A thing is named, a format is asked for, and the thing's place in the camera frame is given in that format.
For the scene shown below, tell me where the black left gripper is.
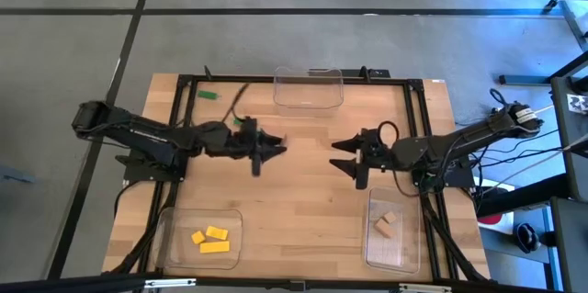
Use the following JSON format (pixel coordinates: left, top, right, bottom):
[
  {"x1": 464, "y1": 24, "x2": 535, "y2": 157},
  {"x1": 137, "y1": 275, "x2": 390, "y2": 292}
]
[{"x1": 229, "y1": 116, "x2": 288, "y2": 178}]

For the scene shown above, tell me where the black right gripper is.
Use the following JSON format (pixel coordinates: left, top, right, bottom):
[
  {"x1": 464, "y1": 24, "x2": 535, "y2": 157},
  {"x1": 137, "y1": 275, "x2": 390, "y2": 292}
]
[{"x1": 328, "y1": 128, "x2": 397, "y2": 190}]

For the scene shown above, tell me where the medium yellow block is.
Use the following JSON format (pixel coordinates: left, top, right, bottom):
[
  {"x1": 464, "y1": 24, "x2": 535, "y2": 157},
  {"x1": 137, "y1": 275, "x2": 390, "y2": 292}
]
[{"x1": 205, "y1": 225, "x2": 230, "y2": 242}]

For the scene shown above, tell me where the long yellow block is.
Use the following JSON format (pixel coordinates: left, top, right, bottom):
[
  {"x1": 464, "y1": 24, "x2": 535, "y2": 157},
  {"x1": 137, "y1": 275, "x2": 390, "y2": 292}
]
[{"x1": 199, "y1": 240, "x2": 231, "y2": 254}]

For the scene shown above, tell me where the clear plastic bin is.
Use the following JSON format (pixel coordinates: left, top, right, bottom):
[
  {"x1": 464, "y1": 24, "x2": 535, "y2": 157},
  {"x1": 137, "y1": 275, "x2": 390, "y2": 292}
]
[
  {"x1": 365, "y1": 186, "x2": 423, "y2": 275},
  {"x1": 153, "y1": 206, "x2": 244, "y2": 270},
  {"x1": 273, "y1": 66, "x2": 345, "y2": 110}
]

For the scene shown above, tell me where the black rig beam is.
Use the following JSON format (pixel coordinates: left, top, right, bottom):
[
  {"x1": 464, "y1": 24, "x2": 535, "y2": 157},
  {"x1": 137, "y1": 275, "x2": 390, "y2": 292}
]
[{"x1": 0, "y1": 273, "x2": 588, "y2": 293}]

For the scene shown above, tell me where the red round object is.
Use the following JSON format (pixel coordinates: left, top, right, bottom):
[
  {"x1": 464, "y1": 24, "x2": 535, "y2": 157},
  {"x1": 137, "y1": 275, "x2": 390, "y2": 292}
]
[{"x1": 477, "y1": 212, "x2": 504, "y2": 226}]

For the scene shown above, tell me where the blue desk foot bar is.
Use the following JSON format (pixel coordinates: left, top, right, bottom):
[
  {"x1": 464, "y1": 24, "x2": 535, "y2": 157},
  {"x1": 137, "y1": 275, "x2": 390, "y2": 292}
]
[{"x1": 498, "y1": 73, "x2": 553, "y2": 86}]

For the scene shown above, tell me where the small black floor object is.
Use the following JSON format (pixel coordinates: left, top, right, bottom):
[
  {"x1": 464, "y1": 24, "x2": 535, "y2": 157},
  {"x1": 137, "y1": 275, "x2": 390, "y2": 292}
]
[{"x1": 515, "y1": 221, "x2": 542, "y2": 254}]

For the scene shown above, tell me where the black white fiducial tag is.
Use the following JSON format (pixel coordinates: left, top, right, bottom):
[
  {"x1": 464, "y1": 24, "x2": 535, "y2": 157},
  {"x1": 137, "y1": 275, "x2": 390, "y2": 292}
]
[{"x1": 566, "y1": 93, "x2": 588, "y2": 116}]

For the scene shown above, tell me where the black side table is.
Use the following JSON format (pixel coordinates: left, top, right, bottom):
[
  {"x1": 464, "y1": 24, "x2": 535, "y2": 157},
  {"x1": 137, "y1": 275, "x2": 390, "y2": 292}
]
[{"x1": 549, "y1": 51, "x2": 588, "y2": 293}]

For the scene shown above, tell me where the grey floor object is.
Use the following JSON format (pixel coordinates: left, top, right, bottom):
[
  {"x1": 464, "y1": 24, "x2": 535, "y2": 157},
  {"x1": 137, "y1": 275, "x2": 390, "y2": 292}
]
[{"x1": 0, "y1": 166, "x2": 36, "y2": 185}]

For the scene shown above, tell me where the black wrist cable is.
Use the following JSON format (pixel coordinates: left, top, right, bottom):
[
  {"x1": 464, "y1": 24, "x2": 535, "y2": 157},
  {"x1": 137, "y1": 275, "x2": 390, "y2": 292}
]
[{"x1": 222, "y1": 82, "x2": 252, "y2": 122}]

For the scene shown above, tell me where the black metal table frame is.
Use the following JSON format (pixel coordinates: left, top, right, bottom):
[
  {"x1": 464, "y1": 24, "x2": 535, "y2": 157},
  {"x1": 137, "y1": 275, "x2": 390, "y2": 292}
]
[{"x1": 137, "y1": 72, "x2": 491, "y2": 283}]

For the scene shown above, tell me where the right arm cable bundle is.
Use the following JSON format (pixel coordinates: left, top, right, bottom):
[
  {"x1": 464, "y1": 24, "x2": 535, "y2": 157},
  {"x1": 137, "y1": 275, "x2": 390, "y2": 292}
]
[{"x1": 420, "y1": 189, "x2": 492, "y2": 283}]

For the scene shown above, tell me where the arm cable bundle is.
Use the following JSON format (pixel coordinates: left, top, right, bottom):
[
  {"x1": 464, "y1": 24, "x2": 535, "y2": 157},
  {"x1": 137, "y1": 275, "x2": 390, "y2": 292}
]
[
  {"x1": 112, "y1": 177, "x2": 185, "y2": 276},
  {"x1": 420, "y1": 189, "x2": 492, "y2": 283}
]

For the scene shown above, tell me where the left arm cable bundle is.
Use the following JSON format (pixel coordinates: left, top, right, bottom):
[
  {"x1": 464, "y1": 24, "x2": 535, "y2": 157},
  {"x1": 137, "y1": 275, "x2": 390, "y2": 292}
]
[{"x1": 112, "y1": 177, "x2": 185, "y2": 276}]

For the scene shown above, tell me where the silver bracket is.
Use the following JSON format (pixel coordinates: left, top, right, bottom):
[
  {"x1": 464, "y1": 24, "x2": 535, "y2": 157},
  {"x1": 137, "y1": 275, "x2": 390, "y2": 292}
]
[
  {"x1": 398, "y1": 282, "x2": 454, "y2": 293},
  {"x1": 143, "y1": 277, "x2": 198, "y2": 290}
]

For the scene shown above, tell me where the grey desk leg frame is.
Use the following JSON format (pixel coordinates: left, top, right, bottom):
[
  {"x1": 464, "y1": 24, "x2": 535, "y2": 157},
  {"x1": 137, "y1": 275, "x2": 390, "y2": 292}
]
[{"x1": 541, "y1": 0, "x2": 588, "y2": 53}]

